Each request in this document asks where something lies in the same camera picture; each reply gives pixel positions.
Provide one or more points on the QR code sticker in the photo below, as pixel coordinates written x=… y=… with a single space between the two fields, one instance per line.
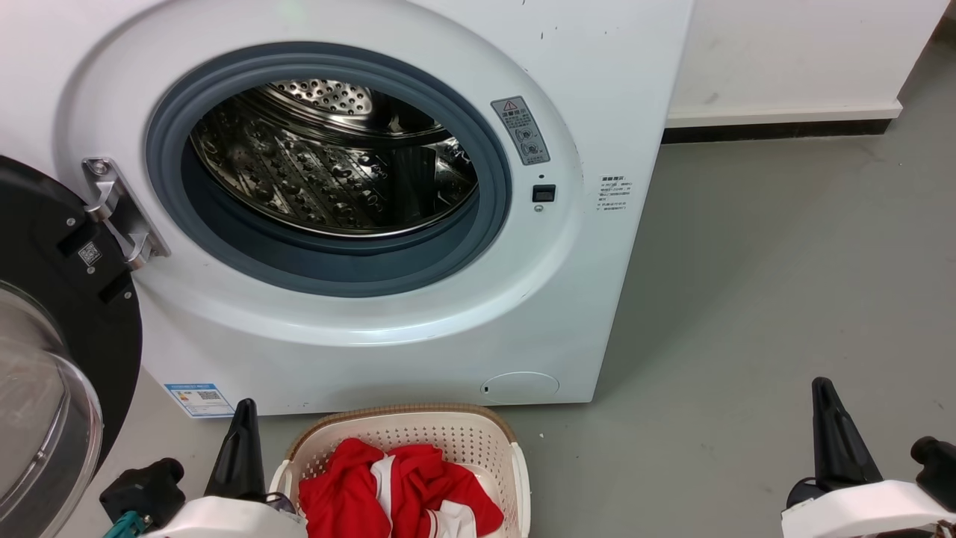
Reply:
x=89 y=254

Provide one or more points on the grey rubber door gasket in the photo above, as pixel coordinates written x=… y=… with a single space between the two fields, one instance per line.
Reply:
x=321 y=269

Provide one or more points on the grey warning sticker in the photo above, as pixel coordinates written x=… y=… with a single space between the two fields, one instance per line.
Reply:
x=521 y=131

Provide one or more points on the black washer door with glass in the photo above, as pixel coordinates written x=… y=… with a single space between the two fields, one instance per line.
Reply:
x=52 y=232

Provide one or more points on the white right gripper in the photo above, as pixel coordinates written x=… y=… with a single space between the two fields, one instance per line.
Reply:
x=866 y=512

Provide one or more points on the small printed text label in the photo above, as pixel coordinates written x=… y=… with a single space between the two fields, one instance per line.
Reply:
x=613 y=194

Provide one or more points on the cream perforated laundry basket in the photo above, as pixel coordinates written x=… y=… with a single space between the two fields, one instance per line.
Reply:
x=463 y=441

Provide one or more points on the red and white garment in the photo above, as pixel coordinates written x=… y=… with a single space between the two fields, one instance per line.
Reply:
x=418 y=486

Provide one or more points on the round white filter cover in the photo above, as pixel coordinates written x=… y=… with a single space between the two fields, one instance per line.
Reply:
x=520 y=388

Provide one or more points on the black door latch socket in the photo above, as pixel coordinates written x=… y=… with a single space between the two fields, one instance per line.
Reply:
x=544 y=193

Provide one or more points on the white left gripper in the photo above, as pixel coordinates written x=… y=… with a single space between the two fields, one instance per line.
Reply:
x=224 y=519

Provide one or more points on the white and black baseboard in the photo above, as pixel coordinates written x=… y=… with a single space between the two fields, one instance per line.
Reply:
x=777 y=123

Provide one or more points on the silver metal door hinge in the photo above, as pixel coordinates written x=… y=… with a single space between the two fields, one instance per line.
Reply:
x=119 y=217

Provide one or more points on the white front-load washing machine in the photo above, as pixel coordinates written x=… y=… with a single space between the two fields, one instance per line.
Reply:
x=567 y=299

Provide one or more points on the blue energy label sticker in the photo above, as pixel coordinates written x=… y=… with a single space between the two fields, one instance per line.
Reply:
x=199 y=400

